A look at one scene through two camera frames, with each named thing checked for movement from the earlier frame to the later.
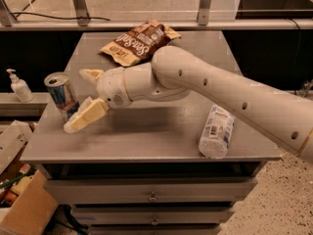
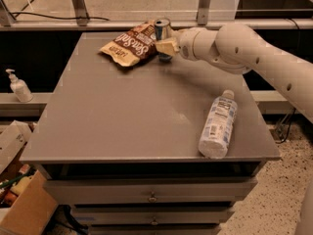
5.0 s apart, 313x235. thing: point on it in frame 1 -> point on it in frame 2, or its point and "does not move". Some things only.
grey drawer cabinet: (138, 169) does not move
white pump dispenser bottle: (21, 87) does not move
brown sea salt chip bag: (138, 45) does not move
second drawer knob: (155, 222) does not move
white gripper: (111, 86) -> (188, 43)
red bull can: (59, 84) -> (161, 29)
